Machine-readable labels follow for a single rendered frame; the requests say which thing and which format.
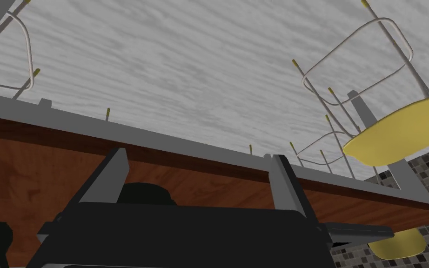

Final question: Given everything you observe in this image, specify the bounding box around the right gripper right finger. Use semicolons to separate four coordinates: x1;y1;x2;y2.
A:
268;154;314;221

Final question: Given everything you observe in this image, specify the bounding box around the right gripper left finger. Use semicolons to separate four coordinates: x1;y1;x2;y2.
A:
77;147;130;205

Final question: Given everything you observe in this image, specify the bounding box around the brown wooden table grey rim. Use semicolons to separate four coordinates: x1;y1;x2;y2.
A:
0;89;429;268

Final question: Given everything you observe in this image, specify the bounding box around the yellow seat metal leg stool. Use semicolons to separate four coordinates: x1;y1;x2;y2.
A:
0;0;42;101
288;114;428;261
291;0;429;168

